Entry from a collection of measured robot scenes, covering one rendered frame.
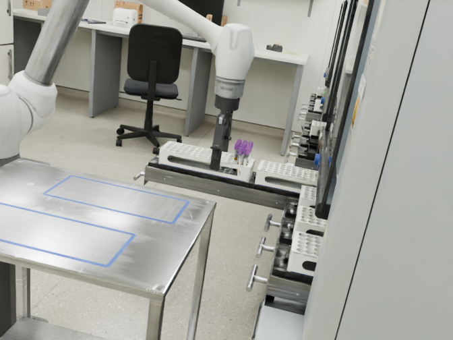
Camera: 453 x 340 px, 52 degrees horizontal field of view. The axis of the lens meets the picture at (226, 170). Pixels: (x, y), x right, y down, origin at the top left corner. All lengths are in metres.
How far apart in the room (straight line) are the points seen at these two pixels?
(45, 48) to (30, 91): 0.16
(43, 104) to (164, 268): 0.96
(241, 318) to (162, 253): 1.24
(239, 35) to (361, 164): 0.71
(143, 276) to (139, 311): 1.25
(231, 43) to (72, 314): 1.35
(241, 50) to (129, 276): 0.74
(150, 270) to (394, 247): 0.46
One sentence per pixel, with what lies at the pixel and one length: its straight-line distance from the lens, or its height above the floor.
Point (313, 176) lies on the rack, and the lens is 1.47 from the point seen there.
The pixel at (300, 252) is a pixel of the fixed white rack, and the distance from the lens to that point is 1.02.
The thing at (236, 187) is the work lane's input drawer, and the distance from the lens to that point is 1.45.
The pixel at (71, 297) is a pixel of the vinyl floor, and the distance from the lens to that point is 2.27.
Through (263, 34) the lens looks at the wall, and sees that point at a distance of 4.95.
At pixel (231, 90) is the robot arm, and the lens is 1.40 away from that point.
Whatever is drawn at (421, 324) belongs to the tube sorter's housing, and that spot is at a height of 0.86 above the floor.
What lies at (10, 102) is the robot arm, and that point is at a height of 0.94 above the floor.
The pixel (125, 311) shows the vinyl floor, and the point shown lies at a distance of 2.19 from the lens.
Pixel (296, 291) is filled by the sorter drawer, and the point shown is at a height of 0.78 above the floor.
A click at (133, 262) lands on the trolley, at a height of 0.82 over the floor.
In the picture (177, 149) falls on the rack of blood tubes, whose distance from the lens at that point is 1.52.
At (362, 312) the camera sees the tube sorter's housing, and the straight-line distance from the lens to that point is 0.92.
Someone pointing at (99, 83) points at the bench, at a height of 0.34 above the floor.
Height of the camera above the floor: 1.35
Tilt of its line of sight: 20 degrees down
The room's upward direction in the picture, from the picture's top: 9 degrees clockwise
